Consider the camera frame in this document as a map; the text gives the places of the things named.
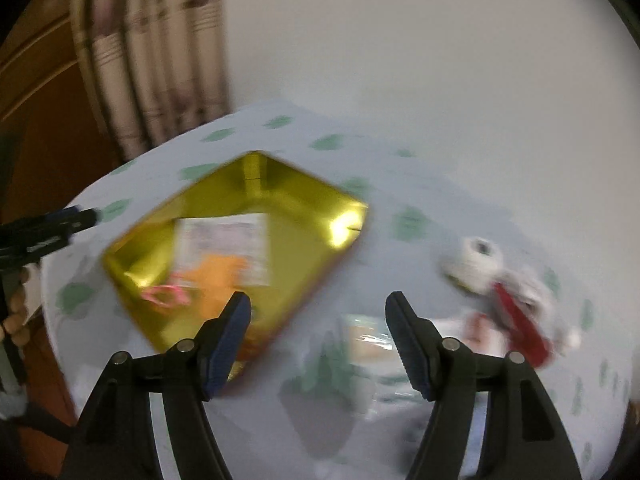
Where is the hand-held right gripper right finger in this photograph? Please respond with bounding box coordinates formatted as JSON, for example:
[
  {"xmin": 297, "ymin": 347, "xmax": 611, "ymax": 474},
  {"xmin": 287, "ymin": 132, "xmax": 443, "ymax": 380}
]
[{"xmin": 385, "ymin": 291, "xmax": 583, "ymax": 480}]

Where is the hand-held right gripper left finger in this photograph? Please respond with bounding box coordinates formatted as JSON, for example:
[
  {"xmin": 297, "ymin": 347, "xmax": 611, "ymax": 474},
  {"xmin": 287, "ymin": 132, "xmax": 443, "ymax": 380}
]
[{"xmin": 60, "ymin": 291, "xmax": 252, "ymax": 480}]

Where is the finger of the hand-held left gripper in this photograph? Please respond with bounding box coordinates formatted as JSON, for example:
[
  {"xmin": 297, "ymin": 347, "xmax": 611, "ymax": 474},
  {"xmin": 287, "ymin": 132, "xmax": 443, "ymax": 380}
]
[{"xmin": 0, "ymin": 208, "xmax": 98, "ymax": 267}]

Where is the white plush toy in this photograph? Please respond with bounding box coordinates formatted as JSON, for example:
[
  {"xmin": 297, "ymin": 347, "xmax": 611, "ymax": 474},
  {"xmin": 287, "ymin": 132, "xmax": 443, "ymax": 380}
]
[{"xmin": 440, "ymin": 236, "xmax": 583, "ymax": 368}]

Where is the gold tin box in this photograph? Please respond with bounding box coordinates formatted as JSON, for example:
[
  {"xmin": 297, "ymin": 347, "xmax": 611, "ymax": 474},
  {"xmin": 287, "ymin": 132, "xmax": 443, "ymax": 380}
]
[{"xmin": 101, "ymin": 150, "xmax": 373, "ymax": 386}]

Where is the clear plastic packet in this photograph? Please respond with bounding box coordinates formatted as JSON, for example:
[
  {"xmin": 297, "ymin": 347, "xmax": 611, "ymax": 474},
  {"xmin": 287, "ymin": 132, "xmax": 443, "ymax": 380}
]
[{"xmin": 345, "ymin": 312, "xmax": 401, "ymax": 366}]

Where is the orange rubber toy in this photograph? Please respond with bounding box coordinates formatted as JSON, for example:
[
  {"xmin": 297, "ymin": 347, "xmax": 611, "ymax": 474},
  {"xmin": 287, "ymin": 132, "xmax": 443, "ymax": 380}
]
[{"xmin": 192, "ymin": 252, "xmax": 253, "ymax": 323}]

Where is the red white small packet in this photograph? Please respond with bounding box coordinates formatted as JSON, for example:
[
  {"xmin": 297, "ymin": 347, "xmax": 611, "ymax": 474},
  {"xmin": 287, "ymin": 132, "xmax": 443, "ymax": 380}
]
[{"xmin": 457, "ymin": 310, "xmax": 508, "ymax": 348}]

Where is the pink ribbon bow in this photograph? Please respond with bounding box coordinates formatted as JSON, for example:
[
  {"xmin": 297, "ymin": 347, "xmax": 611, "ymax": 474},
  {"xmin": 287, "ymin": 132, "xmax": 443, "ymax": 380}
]
[{"xmin": 142, "ymin": 282, "xmax": 193, "ymax": 308}]

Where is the white packaged cloth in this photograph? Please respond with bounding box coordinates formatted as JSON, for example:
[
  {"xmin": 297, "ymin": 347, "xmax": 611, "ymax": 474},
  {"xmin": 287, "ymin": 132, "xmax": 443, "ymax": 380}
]
[{"xmin": 175, "ymin": 215, "xmax": 271, "ymax": 286}]

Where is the brown wooden door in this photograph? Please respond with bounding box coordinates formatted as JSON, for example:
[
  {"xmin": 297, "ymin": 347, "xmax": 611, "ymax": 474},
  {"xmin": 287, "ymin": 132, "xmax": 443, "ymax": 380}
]
[{"xmin": 0, "ymin": 0, "xmax": 126, "ymax": 216}]

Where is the pale green-print tablecloth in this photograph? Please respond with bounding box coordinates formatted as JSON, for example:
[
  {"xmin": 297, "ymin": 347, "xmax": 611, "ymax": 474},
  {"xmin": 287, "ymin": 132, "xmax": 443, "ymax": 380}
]
[{"xmin": 40, "ymin": 102, "xmax": 636, "ymax": 480}]

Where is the beige leaf-print curtain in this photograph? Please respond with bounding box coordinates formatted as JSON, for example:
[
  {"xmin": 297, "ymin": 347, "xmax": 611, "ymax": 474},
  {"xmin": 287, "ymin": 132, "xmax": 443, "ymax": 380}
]
[{"xmin": 70, "ymin": 0, "xmax": 236, "ymax": 161}]

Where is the wooden bead bracelet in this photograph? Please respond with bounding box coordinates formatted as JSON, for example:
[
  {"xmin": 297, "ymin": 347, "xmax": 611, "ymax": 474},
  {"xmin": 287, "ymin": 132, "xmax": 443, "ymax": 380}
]
[{"xmin": 0, "ymin": 267, "xmax": 32, "ymax": 348}]

